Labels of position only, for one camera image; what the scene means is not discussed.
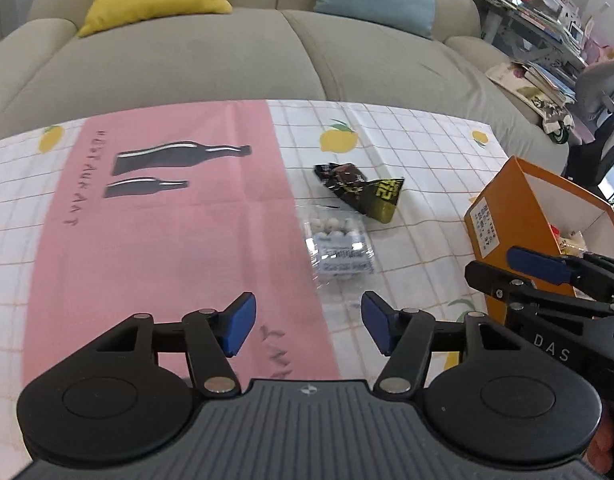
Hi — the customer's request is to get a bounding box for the clear dried fruit bag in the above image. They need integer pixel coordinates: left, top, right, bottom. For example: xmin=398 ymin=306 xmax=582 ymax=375
xmin=551 ymin=222 xmax=588 ymax=256

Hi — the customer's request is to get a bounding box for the clear packet of white balls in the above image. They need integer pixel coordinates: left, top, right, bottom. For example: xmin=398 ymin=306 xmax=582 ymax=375
xmin=301 ymin=205 xmax=376 ymax=281

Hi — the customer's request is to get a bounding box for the black gold snack packet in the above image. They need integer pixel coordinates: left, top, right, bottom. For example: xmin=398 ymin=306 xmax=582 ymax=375
xmin=313 ymin=161 xmax=406 ymax=224

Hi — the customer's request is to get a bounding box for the floral tote bag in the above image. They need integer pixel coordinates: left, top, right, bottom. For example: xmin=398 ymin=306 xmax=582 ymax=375
xmin=486 ymin=59 xmax=580 ymax=133

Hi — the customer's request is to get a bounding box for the cluttered white desk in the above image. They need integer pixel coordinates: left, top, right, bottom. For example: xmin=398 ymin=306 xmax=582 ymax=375
xmin=457 ymin=0 xmax=595 ymax=68

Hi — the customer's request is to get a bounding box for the grey office chair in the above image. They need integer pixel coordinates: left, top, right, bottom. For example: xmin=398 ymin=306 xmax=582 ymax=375
xmin=562 ymin=57 xmax=614 ymax=186

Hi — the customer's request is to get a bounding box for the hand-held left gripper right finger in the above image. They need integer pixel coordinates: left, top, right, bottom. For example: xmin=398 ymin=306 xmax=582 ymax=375
xmin=361 ymin=290 xmax=511 ymax=395

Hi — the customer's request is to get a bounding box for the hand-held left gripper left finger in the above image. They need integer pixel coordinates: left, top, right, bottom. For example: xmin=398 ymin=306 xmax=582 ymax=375
xmin=89 ymin=291 xmax=258 ymax=395

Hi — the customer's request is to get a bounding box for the beige sofa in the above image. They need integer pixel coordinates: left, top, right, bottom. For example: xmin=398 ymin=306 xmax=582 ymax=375
xmin=0 ymin=0 xmax=570 ymax=161

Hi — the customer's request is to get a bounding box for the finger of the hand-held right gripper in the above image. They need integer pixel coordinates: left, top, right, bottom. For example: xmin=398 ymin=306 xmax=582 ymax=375
xmin=507 ymin=246 xmax=614 ymax=307
xmin=464 ymin=259 xmax=614 ymax=319

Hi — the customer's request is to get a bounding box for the pink and white printed tablecloth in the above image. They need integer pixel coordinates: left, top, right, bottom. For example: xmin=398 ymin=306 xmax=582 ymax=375
xmin=0 ymin=99 xmax=572 ymax=411

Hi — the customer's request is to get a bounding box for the orange cardboard box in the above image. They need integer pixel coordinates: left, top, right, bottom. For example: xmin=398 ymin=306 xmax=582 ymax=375
xmin=463 ymin=156 xmax=614 ymax=333

